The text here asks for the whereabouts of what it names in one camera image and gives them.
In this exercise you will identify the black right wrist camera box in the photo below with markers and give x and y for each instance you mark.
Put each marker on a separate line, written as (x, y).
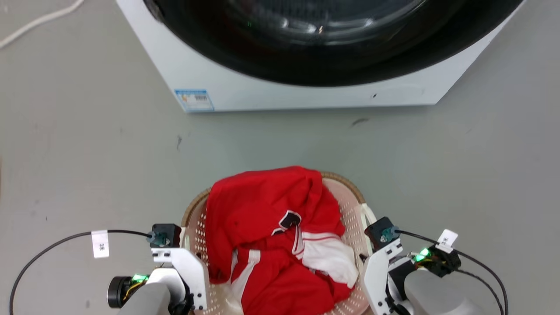
(381, 232)

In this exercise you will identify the white washing machine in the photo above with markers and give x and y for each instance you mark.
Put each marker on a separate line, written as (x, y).
(262, 94)

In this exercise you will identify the black round washing machine door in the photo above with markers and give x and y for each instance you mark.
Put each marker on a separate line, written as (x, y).
(323, 52)

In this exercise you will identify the beige perforated plastic laundry basket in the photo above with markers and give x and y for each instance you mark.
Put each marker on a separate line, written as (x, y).
(350, 210)

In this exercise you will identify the red white sports garment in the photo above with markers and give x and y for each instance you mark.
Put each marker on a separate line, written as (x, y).
(262, 210)

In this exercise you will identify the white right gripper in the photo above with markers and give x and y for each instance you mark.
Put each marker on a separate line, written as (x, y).
(376, 271)

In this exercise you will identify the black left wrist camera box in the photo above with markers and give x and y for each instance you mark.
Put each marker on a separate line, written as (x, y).
(167, 235)

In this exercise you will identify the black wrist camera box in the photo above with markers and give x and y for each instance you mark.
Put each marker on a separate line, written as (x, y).
(167, 235)
(381, 232)

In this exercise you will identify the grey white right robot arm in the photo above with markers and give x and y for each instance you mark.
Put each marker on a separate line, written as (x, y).
(433, 293)

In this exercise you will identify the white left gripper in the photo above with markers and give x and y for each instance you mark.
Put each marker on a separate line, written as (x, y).
(192, 267)

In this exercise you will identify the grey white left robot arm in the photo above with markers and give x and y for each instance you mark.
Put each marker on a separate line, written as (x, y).
(148, 297)

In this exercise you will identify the blue white energy label sticker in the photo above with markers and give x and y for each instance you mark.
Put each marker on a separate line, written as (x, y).
(194, 100)

